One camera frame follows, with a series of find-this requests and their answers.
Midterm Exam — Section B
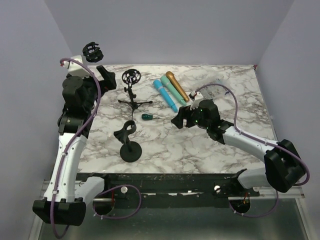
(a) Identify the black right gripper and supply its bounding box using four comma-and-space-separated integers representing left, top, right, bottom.
171, 101, 210, 129

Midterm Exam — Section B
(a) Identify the gold microphone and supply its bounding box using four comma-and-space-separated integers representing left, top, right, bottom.
165, 71, 190, 102

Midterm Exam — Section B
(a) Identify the black tripod microphone stand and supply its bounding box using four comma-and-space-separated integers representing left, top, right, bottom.
118, 68, 153, 120

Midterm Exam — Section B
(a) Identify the mint green microphone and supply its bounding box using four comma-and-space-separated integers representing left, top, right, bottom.
160, 75, 187, 106

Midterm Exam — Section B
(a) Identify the blue microphone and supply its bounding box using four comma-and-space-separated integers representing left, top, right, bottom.
153, 79, 178, 113

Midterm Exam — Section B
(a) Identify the black clip microphone stand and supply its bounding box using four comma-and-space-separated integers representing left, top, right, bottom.
113, 120, 142, 163

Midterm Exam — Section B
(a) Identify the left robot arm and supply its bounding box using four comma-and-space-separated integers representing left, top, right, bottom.
32, 65, 117, 226

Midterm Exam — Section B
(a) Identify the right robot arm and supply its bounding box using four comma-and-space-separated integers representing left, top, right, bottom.
171, 99, 307, 196

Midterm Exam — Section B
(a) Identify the black round base stand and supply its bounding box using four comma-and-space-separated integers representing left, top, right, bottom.
82, 41, 104, 63

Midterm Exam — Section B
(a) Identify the clear plastic screw box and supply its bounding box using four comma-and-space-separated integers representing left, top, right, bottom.
199, 78, 230, 100

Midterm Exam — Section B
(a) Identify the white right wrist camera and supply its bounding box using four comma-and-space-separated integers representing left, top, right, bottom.
189, 91, 204, 110

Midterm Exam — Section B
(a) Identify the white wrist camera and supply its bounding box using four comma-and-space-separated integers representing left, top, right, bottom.
189, 91, 204, 110
61, 55, 90, 78

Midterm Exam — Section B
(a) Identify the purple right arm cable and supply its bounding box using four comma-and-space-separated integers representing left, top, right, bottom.
191, 83, 311, 218

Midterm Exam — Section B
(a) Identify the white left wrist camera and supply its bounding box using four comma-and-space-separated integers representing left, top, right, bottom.
61, 55, 90, 78

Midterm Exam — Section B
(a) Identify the green handled screwdriver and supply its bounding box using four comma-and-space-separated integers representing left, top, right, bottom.
141, 113, 157, 121

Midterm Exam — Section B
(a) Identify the black front table rail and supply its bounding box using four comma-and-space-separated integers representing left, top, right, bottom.
76, 173, 260, 209

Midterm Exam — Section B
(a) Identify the aluminium table frame rail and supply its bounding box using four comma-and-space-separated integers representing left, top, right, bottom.
29, 65, 85, 238

